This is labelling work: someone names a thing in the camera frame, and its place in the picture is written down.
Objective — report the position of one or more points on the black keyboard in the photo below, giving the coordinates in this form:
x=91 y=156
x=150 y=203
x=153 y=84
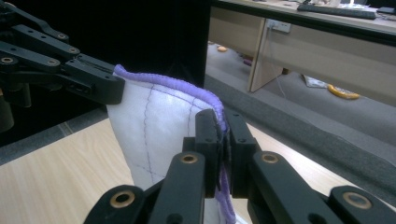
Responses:
x=336 y=11

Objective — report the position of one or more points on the white cloth with purple edge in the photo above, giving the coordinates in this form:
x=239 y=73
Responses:
x=162 y=124

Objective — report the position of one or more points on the light wooden desk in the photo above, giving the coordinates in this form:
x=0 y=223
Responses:
x=327 y=53

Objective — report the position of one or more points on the purple object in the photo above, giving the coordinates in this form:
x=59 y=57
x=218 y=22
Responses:
x=247 y=62

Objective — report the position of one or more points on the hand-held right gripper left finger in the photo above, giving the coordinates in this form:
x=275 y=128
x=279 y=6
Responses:
x=211 y=155

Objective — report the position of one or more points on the white wall socket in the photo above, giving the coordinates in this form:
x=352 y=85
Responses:
x=279 y=25

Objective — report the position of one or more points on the yellow object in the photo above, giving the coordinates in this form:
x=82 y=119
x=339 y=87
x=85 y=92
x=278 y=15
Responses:
x=342 y=92

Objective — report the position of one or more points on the white paper packet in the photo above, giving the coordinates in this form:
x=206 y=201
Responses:
x=314 y=81

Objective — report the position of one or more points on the orange object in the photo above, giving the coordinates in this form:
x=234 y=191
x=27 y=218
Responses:
x=222 y=48

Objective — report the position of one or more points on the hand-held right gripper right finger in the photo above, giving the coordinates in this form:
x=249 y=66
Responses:
x=239 y=161

